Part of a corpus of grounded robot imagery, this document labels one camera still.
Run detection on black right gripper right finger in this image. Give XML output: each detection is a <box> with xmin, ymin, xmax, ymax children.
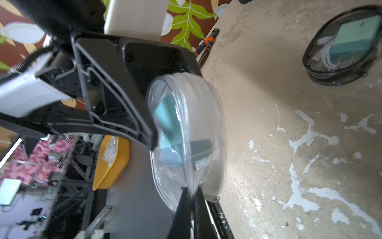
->
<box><xmin>194</xmin><ymin>188</ymin><xmax>218</xmax><ymax>239</ymax></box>

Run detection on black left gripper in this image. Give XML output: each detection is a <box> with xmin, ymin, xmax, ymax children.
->
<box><xmin>71</xmin><ymin>32</ymin><xmax>202</xmax><ymax>150</ymax></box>

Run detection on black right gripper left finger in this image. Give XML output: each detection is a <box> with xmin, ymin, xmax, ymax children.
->
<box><xmin>166</xmin><ymin>188</ymin><xmax>192</xmax><ymax>239</ymax></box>

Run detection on teal charger plug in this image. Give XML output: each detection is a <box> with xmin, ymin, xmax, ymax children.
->
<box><xmin>152</xmin><ymin>95</ymin><xmax>213</xmax><ymax>167</ymax></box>

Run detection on thick white cable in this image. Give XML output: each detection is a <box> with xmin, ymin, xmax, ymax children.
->
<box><xmin>313</xmin><ymin>35</ymin><xmax>341</xmax><ymax>71</ymax></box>

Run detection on mint green charger plug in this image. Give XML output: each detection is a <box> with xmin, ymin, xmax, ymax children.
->
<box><xmin>329</xmin><ymin>15</ymin><xmax>382</xmax><ymax>60</ymax></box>

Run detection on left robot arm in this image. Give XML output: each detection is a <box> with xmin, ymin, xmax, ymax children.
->
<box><xmin>1</xmin><ymin>1</ymin><xmax>202</xmax><ymax>149</ymax></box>

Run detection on yellow plastic bin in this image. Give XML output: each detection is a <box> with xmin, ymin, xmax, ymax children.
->
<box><xmin>92</xmin><ymin>135</ymin><xmax>130</xmax><ymax>191</ymax></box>

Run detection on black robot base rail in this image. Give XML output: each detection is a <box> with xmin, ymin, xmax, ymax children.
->
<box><xmin>206</xmin><ymin>201</ymin><xmax>235</xmax><ymax>239</ymax></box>

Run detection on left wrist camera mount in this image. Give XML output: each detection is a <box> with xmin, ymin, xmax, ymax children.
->
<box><xmin>104</xmin><ymin>0</ymin><xmax>169</xmax><ymax>42</ymax></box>

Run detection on orange handled pliers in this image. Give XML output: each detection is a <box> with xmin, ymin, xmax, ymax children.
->
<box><xmin>194</xmin><ymin>28</ymin><xmax>220</xmax><ymax>68</ymax></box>

